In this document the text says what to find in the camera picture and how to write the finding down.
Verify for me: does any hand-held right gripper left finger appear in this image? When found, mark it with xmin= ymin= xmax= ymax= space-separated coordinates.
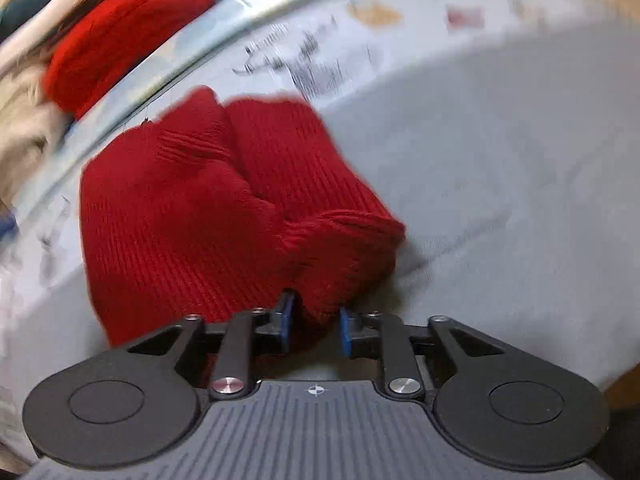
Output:
xmin=127 ymin=290 xmax=296 ymax=401

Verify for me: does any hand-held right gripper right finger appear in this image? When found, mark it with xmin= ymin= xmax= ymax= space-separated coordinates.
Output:
xmin=340 ymin=307 xmax=506 ymax=401

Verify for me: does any dark red knit sweater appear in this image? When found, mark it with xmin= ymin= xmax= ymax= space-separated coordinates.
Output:
xmin=79 ymin=86 xmax=407 ymax=351

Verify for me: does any cream folded blanket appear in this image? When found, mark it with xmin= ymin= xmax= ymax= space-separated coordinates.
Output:
xmin=0 ymin=55 xmax=76 ymax=211

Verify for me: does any red folded blanket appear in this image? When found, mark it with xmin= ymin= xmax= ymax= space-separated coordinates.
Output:
xmin=42 ymin=0 xmax=217 ymax=120

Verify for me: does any dark teal shark plush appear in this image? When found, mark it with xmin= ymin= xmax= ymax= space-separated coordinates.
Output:
xmin=0 ymin=0 xmax=86 ymax=41

